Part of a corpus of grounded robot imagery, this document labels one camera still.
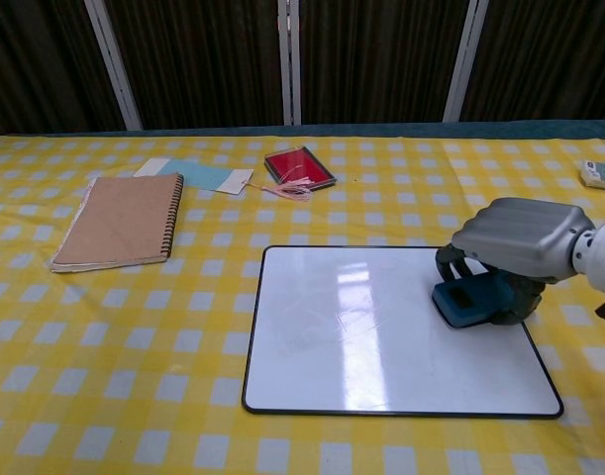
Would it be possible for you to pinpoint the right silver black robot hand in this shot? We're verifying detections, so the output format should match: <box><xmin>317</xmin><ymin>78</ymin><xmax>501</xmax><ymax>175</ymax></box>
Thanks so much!
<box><xmin>434</xmin><ymin>197</ymin><xmax>600</xmax><ymax>328</ymax></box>

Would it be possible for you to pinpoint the blue rectangular whiteboard eraser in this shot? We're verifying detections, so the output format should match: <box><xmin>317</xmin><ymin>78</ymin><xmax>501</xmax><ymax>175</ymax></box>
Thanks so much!
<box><xmin>431</xmin><ymin>274</ymin><xmax>514</xmax><ymax>330</ymax></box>

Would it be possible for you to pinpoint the small green white packet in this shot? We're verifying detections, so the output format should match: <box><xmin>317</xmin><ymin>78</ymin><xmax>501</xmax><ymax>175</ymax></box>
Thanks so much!
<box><xmin>578</xmin><ymin>158</ymin><xmax>605</xmax><ymax>193</ymax></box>

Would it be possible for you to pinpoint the red ink pad case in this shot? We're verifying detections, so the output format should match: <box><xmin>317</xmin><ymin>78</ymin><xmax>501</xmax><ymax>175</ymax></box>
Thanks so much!
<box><xmin>263</xmin><ymin>145</ymin><xmax>338</xmax><ymax>192</ymax></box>

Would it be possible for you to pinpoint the blue white bookmark with tassel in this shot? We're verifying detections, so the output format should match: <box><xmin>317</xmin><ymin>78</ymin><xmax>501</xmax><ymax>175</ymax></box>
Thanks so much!
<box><xmin>133</xmin><ymin>157</ymin><xmax>314</xmax><ymax>202</ymax></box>

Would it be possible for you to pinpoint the brown spiral notebook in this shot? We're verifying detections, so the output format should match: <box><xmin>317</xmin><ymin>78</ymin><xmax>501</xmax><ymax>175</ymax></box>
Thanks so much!
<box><xmin>50</xmin><ymin>172</ymin><xmax>185</xmax><ymax>274</ymax></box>

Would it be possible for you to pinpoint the yellow white checkered tablecloth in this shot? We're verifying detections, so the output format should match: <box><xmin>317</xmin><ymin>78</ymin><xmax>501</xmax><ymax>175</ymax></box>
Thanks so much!
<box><xmin>0</xmin><ymin>135</ymin><xmax>605</xmax><ymax>475</ymax></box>

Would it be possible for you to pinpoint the white board with black frame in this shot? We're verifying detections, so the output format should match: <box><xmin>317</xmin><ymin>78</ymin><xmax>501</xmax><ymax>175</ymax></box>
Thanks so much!
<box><xmin>241</xmin><ymin>244</ymin><xmax>564</xmax><ymax>420</ymax></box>

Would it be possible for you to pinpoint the white partition frame post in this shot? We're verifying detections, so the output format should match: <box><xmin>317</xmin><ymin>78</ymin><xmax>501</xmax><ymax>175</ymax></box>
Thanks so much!
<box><xmin>83</xmin><ymin>0</ymin><xmax>144</xmax><ymax>132</ymax></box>
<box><xmin>442</xmin><ymin>0</ymin><xmax>481</xmax><ymax>123</ymax></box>
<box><xmin>277</xmin><ymin>0</ymin><xmax>302</xmax><ymax>126</ymax></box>

